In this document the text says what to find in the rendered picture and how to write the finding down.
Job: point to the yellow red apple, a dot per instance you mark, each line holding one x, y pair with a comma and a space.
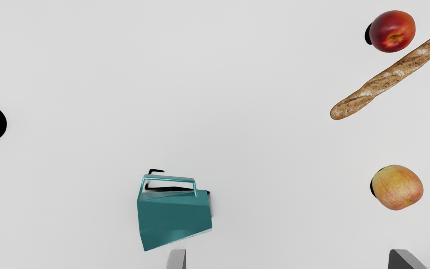
397, 187

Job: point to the brown baguette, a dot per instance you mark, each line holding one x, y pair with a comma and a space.
392, 74

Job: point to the red nectarine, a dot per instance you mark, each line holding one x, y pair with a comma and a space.
391, 31

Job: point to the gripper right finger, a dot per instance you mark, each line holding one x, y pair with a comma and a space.
403, 261

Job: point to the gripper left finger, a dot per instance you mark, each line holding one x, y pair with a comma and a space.
177, 260

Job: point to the teal faceted mug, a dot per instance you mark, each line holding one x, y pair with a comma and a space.
173, 216

